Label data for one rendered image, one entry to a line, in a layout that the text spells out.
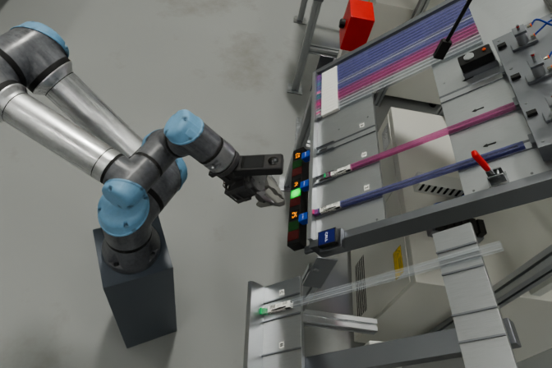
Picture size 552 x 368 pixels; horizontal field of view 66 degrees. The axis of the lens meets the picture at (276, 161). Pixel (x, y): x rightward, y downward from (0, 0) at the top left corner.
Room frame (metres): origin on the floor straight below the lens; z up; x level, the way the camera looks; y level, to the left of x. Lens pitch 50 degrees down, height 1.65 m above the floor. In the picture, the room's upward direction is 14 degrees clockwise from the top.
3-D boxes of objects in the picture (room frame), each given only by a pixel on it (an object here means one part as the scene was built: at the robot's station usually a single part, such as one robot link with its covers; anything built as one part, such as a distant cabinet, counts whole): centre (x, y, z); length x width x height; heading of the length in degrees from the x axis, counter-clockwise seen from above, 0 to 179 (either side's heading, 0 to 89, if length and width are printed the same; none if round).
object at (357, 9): (1.61, -0.18, 0.39); 0.24 x 0.24 x 0.78; 7
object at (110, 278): (0.49, 0.32, 0.27); 0.18 x 0.18 x 0.55; 34
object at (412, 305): (0.95, -0.73, 0.31); 0.70 x 0.65 x 0.62; 7
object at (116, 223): (0.50, 0.32, 0.72); 0.13 x 0.12 x 0.14; 166
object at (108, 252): (0.49, 0.32, 0.60); 0.15 x 0.15 x 0.10
